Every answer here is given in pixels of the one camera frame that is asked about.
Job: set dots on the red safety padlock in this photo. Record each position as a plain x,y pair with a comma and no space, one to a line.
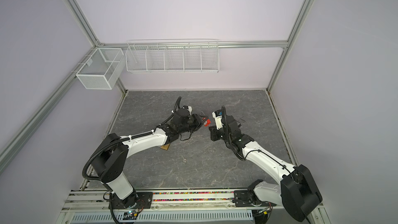
206,121

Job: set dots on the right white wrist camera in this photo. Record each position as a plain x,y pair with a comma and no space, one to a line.
217,116

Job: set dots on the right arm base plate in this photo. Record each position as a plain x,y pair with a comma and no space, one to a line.
246,198

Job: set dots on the white vented cable duct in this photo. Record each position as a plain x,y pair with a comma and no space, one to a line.
165,217

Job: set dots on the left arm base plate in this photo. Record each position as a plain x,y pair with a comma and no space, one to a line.
138,200

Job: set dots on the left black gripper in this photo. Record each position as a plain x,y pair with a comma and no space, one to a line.
198,121

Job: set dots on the aluminium front rail frame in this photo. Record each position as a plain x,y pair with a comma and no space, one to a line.
94,200

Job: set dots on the brass padlock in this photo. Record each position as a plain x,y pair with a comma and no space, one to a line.
165,147

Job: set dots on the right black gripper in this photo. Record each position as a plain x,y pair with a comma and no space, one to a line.
214,137

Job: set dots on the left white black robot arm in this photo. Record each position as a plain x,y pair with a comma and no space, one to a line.
106,164

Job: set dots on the long white wire basket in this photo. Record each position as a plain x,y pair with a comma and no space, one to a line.
172,55

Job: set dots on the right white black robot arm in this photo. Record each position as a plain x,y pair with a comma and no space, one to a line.
295,188

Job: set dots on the white mesh box basket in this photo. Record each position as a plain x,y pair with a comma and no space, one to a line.
102,69

